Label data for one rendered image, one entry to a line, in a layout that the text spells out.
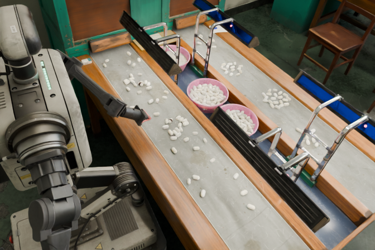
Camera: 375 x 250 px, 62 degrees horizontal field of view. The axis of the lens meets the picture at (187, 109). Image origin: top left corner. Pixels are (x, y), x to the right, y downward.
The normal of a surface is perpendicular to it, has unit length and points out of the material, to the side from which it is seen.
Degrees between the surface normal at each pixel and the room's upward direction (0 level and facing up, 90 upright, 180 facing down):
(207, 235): 0
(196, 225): 0
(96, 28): 90
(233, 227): 0
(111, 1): 90
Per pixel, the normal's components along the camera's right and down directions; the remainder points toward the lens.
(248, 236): 0.07, -0.70
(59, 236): 0.79, -0.11
